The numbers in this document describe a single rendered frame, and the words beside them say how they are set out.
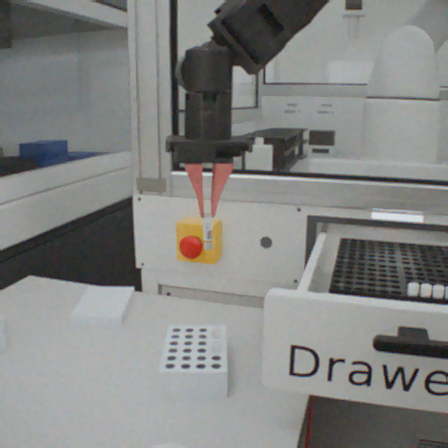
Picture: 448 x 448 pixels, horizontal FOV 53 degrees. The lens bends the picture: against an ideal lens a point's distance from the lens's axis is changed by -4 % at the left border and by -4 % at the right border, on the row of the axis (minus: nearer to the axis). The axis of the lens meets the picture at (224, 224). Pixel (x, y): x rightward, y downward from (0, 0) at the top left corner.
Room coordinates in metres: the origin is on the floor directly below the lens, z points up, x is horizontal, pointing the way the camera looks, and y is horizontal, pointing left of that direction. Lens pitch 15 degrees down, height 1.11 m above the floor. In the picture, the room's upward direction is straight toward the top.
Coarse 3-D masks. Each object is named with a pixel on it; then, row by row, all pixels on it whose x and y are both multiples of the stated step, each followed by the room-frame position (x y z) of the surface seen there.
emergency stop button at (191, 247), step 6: (186, 240) 0.74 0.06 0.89; (192, 240) 0.73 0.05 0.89; (198, 240) 0.74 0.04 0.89; (180, 246) 0.74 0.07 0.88; (186, 246) 0.73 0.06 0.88; (192, 246) 0.73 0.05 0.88; (198, 246) 0.73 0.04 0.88; (186, 252) 0.73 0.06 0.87; (192, 252) 0.73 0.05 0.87; (198, 252) 0.73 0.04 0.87; (192, 258) 0.74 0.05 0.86
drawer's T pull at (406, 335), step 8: (400, 328) 0.38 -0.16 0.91; (408, 328) 0.38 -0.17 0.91; (416, 328) 0.38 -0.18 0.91; (376, 336) 0.37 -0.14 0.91; (384, 336) 0.36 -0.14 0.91; (392, 336) 0.36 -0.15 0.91; (400, 336) 0.36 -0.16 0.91; (408, 336) 0.36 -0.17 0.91; (416, 336) 0.36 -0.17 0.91; (424, 336) 0.36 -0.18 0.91; (376, 344) 0.36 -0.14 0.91; (384, 344) 0.36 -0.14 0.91; (392, 344) 0.35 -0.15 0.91; (400, 344) 0.35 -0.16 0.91; (408, 344) 0.35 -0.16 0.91; (416, 344) 0.35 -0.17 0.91; (424, 344) 0.35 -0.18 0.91; (432, 344) 0.35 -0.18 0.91; (440, 344) 0.35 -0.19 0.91; (384, 352) 0.36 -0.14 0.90; (392, 352) 0.35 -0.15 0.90; (400, 352) 0.35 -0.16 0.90; (408, 352) 0.35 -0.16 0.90; (416, 352) 0.35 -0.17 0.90; (424, 352) 0.35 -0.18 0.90; (432, 352) 0.34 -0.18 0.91; (440, 352) 0.34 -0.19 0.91
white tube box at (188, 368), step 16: (176, 336) 0.58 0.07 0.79; (192, 336) 0.58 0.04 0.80; (208, 336) 0.58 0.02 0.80; (224, 336) 0.58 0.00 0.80; (176, 352) 0.54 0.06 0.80; (192, 352) 0.53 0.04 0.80; (208, 352) 0.53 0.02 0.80; (224, 352) 0.53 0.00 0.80; (160, 368) 0.49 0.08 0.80; (176, 368) 0.49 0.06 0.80; (192, 368) 0.50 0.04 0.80; (208, 368) 0.50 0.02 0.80; (224, 368) 0.50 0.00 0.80; (160, 384) 0.49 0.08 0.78; (176, 384) 0.49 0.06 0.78; (192, 384) 0.49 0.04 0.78; (208, 384) 0.49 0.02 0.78; (224, 384) 0.49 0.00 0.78
